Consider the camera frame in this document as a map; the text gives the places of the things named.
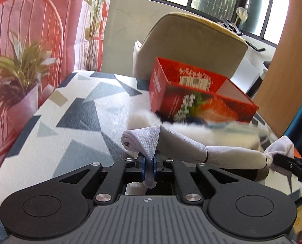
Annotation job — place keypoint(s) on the red strawberry print box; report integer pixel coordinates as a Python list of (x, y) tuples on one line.
[(191, 101)]

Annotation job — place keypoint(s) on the pink printed curtain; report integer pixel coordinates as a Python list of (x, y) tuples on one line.
[(26, 56)]

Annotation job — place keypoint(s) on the white crumpled bag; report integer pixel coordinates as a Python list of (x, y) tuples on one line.
[(242, 14)]

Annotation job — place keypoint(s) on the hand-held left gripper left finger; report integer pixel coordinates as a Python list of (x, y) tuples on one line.
[(142, 168)]

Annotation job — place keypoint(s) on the white sock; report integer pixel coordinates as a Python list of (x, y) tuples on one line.
[(176, 144)]

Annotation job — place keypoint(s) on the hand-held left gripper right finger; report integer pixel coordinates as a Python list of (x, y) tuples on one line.
[(155, 168)]

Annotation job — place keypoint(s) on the clear plastic packet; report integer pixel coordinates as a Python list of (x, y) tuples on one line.
[(242, 129)]

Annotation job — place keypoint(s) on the white board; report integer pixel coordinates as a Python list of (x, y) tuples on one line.
[(246, 73)]

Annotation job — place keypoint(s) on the white fluffy cloth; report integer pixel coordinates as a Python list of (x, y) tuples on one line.
[(151, 119)]

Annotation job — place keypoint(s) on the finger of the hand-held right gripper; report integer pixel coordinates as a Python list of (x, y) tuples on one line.
[(290, 165)]

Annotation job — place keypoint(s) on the beige upholstered chair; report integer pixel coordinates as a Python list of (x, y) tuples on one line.
[(189, 40)]

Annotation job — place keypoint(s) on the geometric print tablecloth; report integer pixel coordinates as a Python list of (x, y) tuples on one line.
[(77, 106)]

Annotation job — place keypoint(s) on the brown wooden panel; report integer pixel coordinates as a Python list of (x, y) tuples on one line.
[(288, 68)]

